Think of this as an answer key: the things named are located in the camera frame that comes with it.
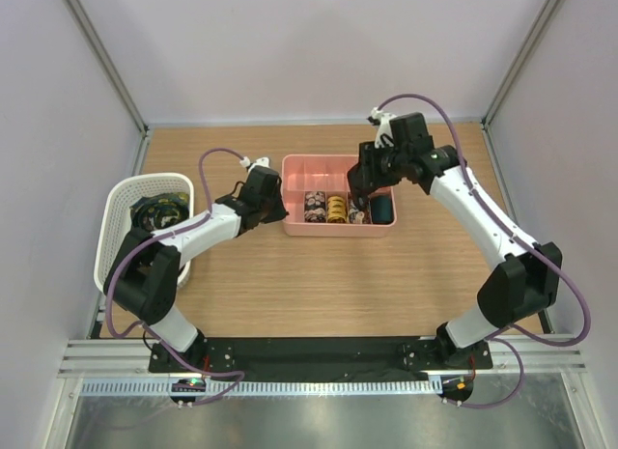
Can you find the dark red patterned tie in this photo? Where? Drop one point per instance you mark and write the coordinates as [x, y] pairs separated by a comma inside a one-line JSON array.
[[363, 210]]

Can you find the right aluminium frame post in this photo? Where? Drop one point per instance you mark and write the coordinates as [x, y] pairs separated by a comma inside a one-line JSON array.
[[532, 39]]

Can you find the rolled dark teal tie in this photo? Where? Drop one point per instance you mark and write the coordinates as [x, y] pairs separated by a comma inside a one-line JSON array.
[[381, 209]]

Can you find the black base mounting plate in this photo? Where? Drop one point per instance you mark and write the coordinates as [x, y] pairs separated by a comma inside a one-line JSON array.
[[335, 359]]

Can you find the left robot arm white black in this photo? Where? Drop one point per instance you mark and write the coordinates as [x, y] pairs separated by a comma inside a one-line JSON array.
[[143, 279]]

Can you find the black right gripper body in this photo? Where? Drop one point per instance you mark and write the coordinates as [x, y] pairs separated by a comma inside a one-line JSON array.
[[382, 166]]

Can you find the white perforated plastic basket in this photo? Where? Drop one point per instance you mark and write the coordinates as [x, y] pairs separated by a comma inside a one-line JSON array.
[[116, 220]]

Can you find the rolled yellow tie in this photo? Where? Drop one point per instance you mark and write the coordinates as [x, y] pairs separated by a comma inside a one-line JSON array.
[[336, 209]]

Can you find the rolled white floral tie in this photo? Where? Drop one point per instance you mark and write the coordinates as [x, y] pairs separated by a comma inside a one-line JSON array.
[[355, 212]]

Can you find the aluminium frame post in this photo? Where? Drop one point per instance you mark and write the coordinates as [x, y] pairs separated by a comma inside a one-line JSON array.
[[532, 39], [92, 38]]

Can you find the perforated metal cable rail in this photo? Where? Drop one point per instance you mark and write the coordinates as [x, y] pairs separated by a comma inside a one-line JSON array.
[[176, 387]]

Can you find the pink divided organizer tray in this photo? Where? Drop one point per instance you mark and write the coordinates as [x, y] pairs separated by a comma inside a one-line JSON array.
[[327, 173]]

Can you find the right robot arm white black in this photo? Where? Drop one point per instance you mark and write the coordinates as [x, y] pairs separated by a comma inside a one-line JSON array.
[[521, 283]]

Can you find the left aluminium frame post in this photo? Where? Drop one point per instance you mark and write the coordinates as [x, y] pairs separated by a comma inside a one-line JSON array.
[[92, 38]]

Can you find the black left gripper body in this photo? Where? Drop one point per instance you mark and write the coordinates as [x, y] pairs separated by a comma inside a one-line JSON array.
[[272, 208]]

